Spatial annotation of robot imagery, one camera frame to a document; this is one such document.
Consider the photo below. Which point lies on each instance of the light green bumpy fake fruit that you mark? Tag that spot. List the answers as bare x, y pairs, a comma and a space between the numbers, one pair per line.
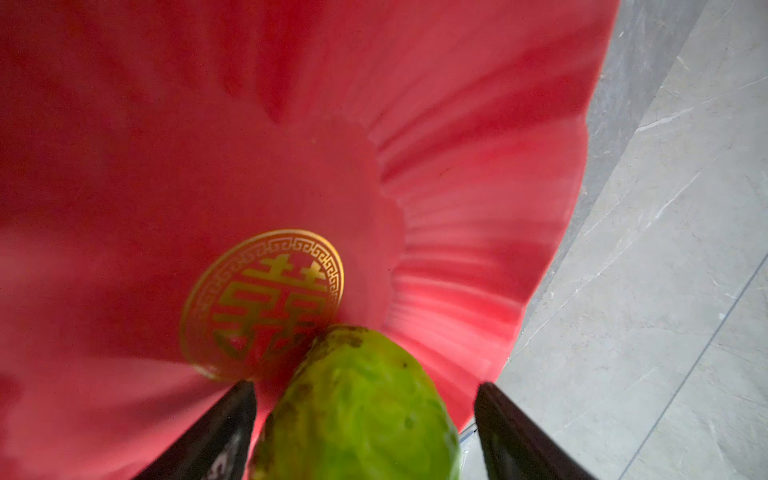
359, 406

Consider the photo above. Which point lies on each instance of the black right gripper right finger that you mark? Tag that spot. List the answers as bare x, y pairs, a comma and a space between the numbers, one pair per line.
516, 448

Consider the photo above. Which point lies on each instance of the red flower-shaped plate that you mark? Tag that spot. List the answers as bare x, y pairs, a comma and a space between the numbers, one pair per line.
192, 190

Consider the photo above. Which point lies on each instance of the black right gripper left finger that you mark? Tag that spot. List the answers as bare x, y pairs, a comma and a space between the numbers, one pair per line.
216, 446

